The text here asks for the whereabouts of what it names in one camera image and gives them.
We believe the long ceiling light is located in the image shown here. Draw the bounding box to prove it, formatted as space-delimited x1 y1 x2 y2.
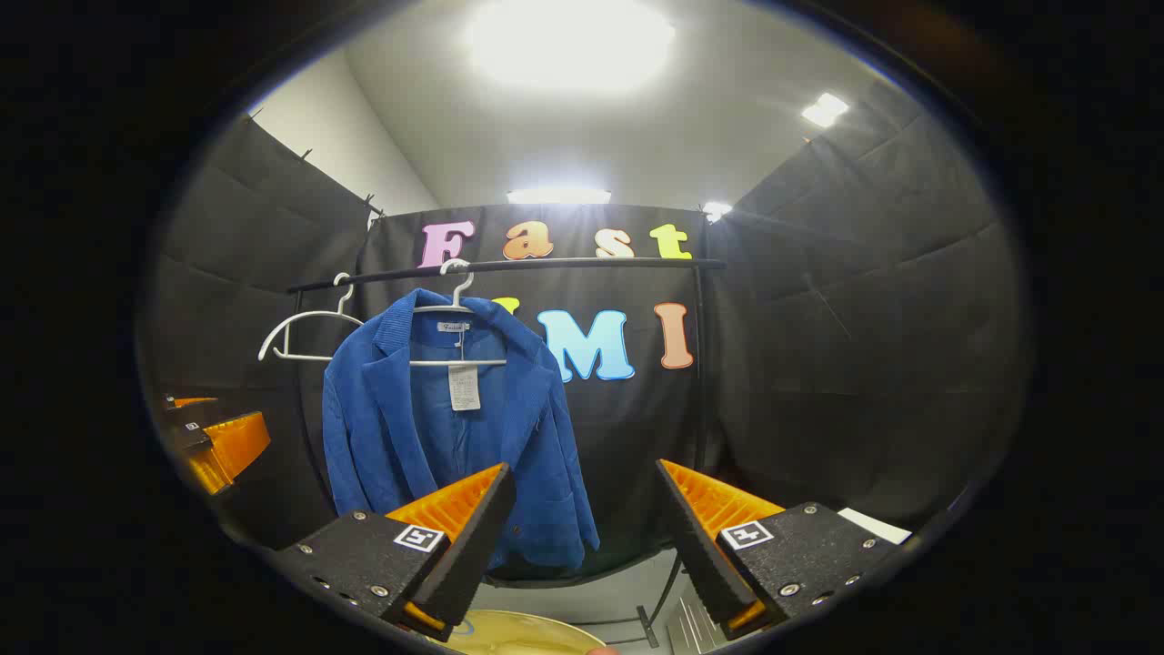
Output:
507 187 613 207

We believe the white clothes hanger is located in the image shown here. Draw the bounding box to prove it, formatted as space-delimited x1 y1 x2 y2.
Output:
257 273 366 363
409 258 508 368

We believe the black backdrop cloth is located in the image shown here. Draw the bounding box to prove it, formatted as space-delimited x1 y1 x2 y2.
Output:
145 77 1024 583

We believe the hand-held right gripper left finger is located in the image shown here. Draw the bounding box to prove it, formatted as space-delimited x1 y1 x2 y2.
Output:
273 462 517 643

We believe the small double ceiling light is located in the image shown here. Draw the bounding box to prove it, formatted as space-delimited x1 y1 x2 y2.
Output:
800 91 850 129

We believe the blue corduroy jacket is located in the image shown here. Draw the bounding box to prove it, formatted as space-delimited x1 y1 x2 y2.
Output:
322 288 601 572

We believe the black clothes rack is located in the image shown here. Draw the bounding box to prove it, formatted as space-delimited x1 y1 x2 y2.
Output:
287 257 728 649

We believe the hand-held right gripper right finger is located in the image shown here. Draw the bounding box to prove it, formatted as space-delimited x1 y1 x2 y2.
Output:
655 459 901 640

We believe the large ceiling light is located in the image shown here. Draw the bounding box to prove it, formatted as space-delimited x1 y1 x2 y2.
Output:
464 0 678 94

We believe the grey ribbed panel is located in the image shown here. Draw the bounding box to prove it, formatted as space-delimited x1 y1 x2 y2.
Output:
667 582 728 655

